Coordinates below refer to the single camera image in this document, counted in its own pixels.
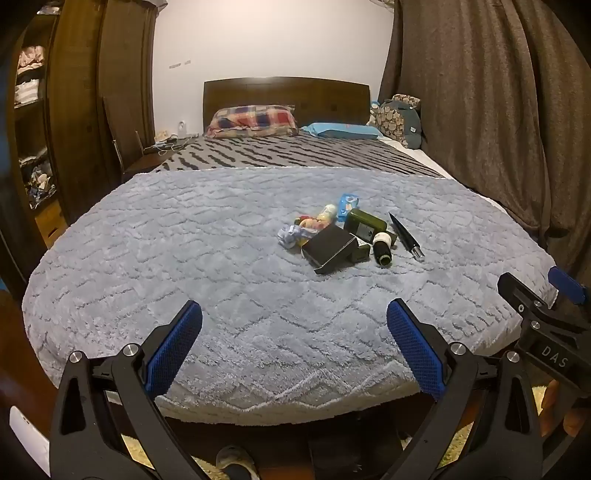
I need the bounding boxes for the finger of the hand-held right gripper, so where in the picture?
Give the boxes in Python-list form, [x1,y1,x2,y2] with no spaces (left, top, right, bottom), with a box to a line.
[498,272,556,324]
[548,266,589,306]

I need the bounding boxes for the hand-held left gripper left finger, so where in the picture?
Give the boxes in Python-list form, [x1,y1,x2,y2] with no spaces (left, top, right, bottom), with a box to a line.
[48,299,204,480]

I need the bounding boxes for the person's right hand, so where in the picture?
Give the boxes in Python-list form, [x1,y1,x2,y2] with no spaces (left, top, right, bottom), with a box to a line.
[539,379,591,437]

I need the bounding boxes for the black pen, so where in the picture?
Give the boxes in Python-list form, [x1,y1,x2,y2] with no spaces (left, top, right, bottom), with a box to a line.
[389,212,426,262]

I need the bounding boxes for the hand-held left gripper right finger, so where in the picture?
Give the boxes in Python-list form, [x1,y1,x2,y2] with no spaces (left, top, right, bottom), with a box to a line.
[386,298,543,480]

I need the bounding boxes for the plaid pillow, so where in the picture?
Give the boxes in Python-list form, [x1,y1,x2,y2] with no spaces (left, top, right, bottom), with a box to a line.
[205,105,300,139]

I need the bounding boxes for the blue packet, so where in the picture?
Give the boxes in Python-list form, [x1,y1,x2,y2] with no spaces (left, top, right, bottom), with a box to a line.
[336,193,362,222]

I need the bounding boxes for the grey plush toy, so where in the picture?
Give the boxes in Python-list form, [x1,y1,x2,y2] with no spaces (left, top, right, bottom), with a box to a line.
[401,102,426,149]

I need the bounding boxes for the light blue pillow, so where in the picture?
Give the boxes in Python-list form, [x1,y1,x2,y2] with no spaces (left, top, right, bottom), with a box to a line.
[300,122,384,140]

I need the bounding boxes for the dark wooden headboard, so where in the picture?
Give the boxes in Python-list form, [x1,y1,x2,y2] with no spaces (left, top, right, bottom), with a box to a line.
[203,76,372,137]

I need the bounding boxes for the brown curtain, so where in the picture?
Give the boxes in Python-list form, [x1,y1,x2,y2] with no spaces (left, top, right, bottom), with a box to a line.
[379,0,591,289]

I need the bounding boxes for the white object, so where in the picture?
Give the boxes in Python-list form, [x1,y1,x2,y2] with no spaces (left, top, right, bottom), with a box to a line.
[9,405,51,464]

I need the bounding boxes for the folded clothes stack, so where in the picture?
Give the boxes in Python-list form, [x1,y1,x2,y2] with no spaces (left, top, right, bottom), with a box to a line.
[15,45,48,108]

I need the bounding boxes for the grey black striped bedspread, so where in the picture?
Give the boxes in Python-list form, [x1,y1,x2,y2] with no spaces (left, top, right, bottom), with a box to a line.
[154,134,446,178]

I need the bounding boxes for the dark wooden wardrobe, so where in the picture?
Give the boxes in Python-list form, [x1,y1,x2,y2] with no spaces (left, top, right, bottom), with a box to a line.
[7,0,158,241]

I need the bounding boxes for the mixed clothes pile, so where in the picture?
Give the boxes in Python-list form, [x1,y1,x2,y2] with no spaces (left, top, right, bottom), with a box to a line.
[19,156,60,209]

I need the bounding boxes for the black cylinder with white end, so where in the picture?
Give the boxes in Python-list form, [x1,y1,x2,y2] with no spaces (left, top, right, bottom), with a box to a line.
[372,232,394,268]

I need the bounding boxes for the black box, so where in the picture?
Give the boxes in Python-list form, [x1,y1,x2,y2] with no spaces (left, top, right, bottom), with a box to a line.
[301,225,371,276]

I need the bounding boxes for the tangle of cables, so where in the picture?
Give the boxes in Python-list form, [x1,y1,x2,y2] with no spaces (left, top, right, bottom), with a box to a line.
[144,130,197,154]

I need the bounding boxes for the white bed sheet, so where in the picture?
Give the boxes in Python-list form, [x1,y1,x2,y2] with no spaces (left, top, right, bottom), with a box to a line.
[383,138,462,182]

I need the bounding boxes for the grey fluffy blanket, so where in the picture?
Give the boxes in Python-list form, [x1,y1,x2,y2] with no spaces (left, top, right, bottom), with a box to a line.
[22,165,561,425]

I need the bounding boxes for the patterned cushion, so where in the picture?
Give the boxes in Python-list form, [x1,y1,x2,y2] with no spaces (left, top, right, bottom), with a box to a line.
[369,95,422,139]

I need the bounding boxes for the white blue paper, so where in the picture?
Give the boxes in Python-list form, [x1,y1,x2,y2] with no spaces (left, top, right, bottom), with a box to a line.
[278,225,311,250]

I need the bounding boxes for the grey slipper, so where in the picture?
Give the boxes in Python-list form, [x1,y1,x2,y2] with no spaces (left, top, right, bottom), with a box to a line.
[216,445,260,480]

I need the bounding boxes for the yellow shaggy rug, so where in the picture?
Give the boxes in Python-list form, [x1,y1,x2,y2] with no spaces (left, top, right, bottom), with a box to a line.
[115,385,552,480]

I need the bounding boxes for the green bottle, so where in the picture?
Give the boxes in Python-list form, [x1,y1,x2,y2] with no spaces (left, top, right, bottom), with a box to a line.
[344,209,389,244]

